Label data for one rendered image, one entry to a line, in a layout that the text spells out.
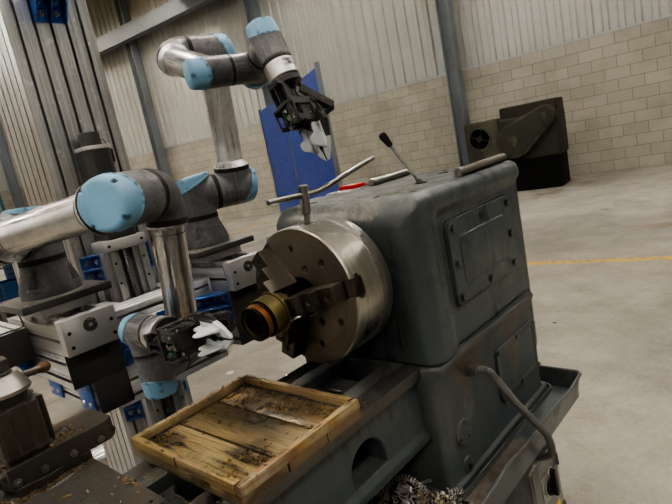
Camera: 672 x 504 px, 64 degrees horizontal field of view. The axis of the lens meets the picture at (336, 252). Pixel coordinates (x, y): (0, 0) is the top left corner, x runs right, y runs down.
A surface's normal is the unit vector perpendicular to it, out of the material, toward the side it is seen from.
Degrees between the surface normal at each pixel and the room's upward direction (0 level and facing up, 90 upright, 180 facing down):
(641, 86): 90
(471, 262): 90
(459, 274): 90
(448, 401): 90
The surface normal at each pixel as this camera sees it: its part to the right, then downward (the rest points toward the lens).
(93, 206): -0.18, 0.21
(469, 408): 0.73, -0.02
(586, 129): -0.55, 0.26
